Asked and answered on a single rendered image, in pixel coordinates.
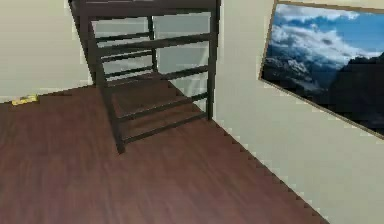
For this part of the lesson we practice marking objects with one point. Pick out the dark brown barred table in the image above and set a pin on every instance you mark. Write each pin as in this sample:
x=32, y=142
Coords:
x=99, y=53

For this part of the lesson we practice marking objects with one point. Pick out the framed mountain sky picture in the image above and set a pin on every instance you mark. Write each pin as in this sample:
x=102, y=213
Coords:
x=320, y=56

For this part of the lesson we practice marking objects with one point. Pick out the small yellow flat object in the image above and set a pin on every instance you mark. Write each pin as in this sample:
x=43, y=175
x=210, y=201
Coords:
x=25, y=99

